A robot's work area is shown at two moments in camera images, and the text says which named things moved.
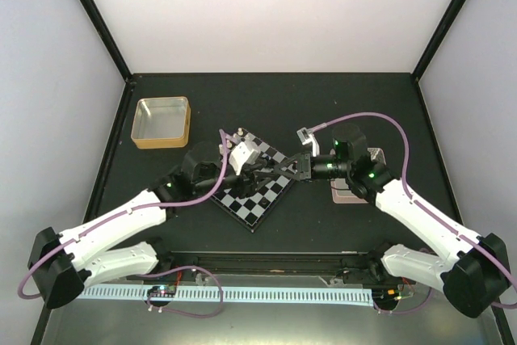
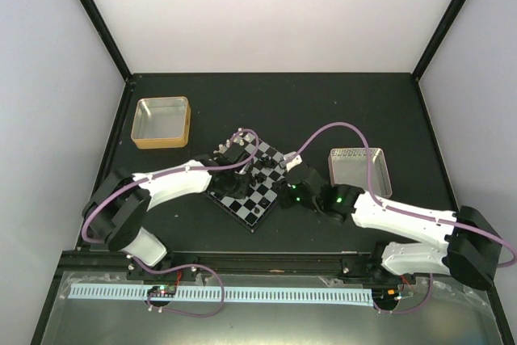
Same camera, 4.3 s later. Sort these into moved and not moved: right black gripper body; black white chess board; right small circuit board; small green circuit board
Moved: right black gripper body
Not moved: right small circuit board; black white chess board; small green circuit board
